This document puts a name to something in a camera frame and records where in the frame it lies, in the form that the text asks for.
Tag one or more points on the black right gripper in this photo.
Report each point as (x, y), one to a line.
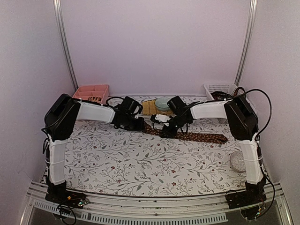
(171, 134)

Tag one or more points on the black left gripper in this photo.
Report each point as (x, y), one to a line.
(139, 127)

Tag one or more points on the brown floral tie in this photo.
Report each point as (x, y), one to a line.
(195, 137)

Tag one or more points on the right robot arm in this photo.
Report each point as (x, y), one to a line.
(243, 124)

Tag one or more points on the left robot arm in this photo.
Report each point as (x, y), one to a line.
(59, 124)

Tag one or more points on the light green ceramic bowl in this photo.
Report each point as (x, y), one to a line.
(161, 104)

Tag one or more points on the bamboo mat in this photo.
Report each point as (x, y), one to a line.
(149, 108)

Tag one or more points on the pink divided organizer tray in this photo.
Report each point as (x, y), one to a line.
(84, 92)

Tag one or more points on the rolled black patterned tie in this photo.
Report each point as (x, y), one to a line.
(95, 99)

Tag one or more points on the white plastic basket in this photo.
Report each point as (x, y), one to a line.
(210, 88)

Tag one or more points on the patterned glass bowl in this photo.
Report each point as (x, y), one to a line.
(237, 162)

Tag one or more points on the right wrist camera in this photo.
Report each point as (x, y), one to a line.
(159, 118)

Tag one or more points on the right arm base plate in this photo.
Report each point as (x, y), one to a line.
(245, 199)

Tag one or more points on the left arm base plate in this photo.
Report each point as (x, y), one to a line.
(68, 198)

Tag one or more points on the aluminium front rail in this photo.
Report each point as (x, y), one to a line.
(104, 209)

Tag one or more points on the aluminium right corner post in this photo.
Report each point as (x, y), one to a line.
(247, 40)

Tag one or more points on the aluminium corner post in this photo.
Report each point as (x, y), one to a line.
(64, 41)
(247, 40)

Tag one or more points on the aluminium left corner post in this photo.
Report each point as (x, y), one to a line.
(64, 41)

